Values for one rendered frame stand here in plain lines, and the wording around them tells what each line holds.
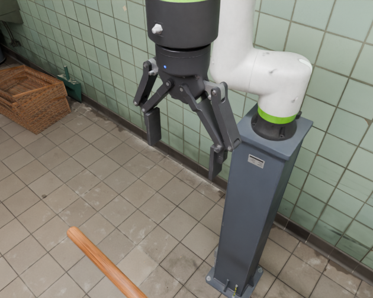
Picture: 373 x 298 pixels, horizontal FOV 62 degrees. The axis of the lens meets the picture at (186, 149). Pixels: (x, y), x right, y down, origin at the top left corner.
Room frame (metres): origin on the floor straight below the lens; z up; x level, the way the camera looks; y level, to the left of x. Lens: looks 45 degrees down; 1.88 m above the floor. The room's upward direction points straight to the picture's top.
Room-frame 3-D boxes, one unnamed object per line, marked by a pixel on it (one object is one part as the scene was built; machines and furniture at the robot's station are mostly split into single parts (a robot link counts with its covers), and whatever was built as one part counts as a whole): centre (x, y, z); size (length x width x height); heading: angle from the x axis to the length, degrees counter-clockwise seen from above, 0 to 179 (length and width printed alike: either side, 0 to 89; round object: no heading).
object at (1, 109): (2.34, 1.47, 0.14); 0.56 x 0.49 x 0.28; 56
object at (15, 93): (2.34, 1.46, 0.32); 0.56 x 0.49 x 0.28; 58
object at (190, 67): (0.39, 0.00, 1.65); 0.08 x 0.07 x 0.09; 52
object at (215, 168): (0.34, -0.05, 1.52); 0.03 x 0.01 x 0.07; 142
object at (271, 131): (0.84, -0.32, 1.23); 0.26 x 0.15 x 0.06; 144
